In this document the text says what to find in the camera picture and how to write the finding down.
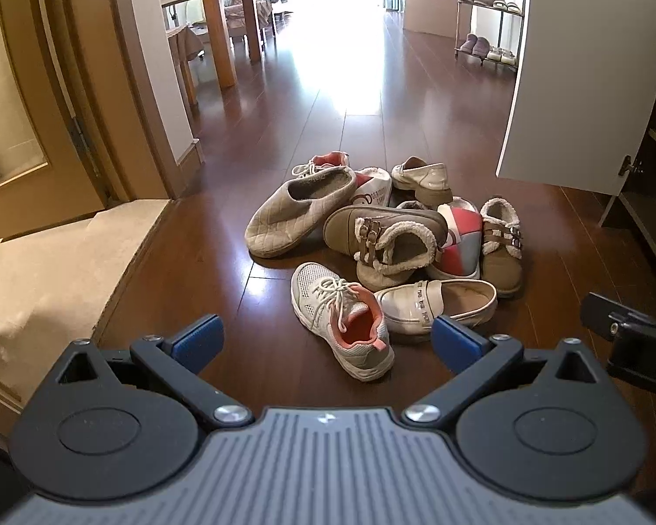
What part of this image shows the white cabinet door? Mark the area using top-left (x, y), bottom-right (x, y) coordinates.
top-left (495, 0), bottom-right (656, 198)

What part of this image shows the wooden door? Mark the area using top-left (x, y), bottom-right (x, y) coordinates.
top-left (0, 0), bottom-right (110, 242)

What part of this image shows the metal door hinge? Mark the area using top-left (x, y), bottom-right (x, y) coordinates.
top-left (68, 117), bottom-right (91, 154)

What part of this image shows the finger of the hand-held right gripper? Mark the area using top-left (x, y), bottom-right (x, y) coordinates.
top-left (579, 292), bottom-right (632, 340)

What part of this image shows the red white canvas sneaker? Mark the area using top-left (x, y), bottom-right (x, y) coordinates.
top-left (426, 197), bottom-right (483, 281)
top-left (350, 167), bottom-right (393, 209)

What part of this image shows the metal shoe rack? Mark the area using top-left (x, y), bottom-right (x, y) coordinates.
top-left (455, 0), bottom-right (528, 72)

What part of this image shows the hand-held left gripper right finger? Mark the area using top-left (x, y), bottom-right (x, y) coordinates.
top-left (401, 314), bottom-right (602, 427)

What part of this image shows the cardboard box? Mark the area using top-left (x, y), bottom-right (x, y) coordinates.
top-left (403, 0), bottom-right (474, 39)

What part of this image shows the brown fur-lined buckle shoe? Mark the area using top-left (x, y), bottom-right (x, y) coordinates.
top-left (322, 205), bottom-right (450, 292)
top-left (478, 197), bottom-right (524, 299)

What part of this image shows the wooden chair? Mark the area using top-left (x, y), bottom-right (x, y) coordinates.
top-left (227, 0), bottom-right (277, 47)
top-left (167, 24), bottom-right (206, 105)

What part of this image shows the white mesh sneaker pink lining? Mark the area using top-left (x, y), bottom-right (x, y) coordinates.
top-left (291, 151), bottom-right (356, 179)
top-left (291, 261), bottom-right (395, 381)

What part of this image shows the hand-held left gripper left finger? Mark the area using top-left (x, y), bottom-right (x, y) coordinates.
top-left (55, 314), bottom-right (255, 430)

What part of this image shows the cream patent loafer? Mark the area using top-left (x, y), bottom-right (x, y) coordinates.
top-left (390, 156), bottom-right (454, 206)
top-left (373, 279), bottom-right (498, 337)

